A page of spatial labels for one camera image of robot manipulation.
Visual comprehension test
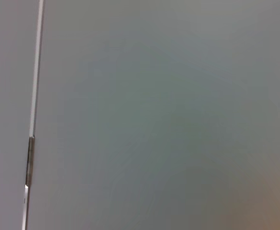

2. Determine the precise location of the metal partition hinge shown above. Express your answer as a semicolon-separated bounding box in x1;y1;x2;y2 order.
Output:
26;136;36;187

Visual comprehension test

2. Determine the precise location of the white partition seam strip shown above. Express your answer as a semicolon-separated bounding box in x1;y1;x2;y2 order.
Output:
22;0;46;230

